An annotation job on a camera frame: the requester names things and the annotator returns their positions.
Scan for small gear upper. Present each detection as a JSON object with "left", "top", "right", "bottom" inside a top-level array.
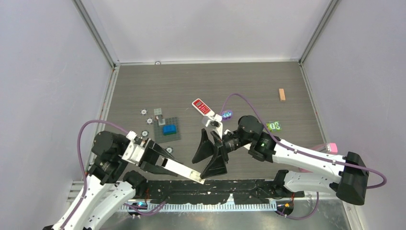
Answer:
[{"left": 140, "top": 109, "right": 148, "bottom": 115}]

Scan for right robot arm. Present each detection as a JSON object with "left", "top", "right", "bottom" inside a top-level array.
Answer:
[{"left": 192, "top": 115, "right": 369, "bottom": 206}]

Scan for wooden block right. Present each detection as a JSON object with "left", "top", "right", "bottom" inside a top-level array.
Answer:
[{"left": 278, "top": 88, "right": 286, "bottom": 102}]

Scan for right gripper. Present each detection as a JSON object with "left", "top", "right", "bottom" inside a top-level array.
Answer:
[{"left": 192, "top": 129, "right": 253, "bottom": 180}]

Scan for clear lego plate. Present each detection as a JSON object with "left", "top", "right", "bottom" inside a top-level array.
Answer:
[{"left": 154, "top": 108, "right": 162, "bottom": 115}]

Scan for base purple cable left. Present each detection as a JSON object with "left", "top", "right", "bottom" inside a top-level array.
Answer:
[{"left": 124, "top": 200, "right": 167, "bottom": 217}]

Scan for white remote control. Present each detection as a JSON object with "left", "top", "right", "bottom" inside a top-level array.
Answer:
[{"left": 192, "top": 98, "right": 215, "bottom": 118}]

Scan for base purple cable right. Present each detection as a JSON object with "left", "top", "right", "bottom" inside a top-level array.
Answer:
[{"left": 275, "top": 192, "right": 320, "bottom": 221}]

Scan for grey lego baseplate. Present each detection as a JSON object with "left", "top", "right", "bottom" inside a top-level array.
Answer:
[{"left": 153, "top": 117, "right": 181, "bottom": 143}]

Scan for green owl eraser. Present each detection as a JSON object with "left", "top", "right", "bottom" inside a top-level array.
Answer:
[{"left": 266, "top": 121, "right": 282, "bottom": 132}]

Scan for purple paw eraser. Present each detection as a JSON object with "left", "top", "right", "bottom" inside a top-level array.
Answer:
[{"left": 221, "top": 110, "right": 233, "bottom": 120}]

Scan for pink tape dispenser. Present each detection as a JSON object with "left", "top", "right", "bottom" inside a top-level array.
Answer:
[{"left": 310, "top": 142, "right": 338, "bottom": 155}]

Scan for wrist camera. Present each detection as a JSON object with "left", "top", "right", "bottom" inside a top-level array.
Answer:
[
  {"left": 202, "top": 114, "right": 223, "bottom": 137},
  {"left": 122, "top": 131, "right": 144, "bottom": 165}
]

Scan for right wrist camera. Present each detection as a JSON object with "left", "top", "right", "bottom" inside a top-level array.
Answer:
[{"left": 202, "top": 114, "right": 223, "bottom": 137}]

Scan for blue lego brick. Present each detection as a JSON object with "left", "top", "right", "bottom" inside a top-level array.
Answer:
[{"left": 162, "top": 124, "right": 177, "bottom": 136}]

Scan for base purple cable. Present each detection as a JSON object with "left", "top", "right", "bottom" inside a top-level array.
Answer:
[
  {"left": 124, "top": 200, "right": 167, "bottom": 217},
  {"left": 275, "top": 192, "right": 320, "bottom": 221}
]

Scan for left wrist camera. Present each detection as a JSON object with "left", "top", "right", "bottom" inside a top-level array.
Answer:
[{"left": 122, "top": 131, "right": 144, "bottom": 165}]

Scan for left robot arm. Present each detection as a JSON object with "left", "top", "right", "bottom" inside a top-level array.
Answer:
[{"left": 44, "top": 131, "right": 181, "bottom": 230}]

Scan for white black remote cover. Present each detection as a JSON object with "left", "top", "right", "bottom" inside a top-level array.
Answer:
[{"left": 158, "top": 158, "right": 205, "bottom": 184}]

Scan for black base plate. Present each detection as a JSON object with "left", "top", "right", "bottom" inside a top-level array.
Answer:
[{"left": 136, "top": 179, "right": 304, "bottom": 205}]

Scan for small gear near finger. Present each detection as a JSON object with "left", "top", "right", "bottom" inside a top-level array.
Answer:
[{"left": 141, "top": 130, "right": 149, "bottom": 137}]

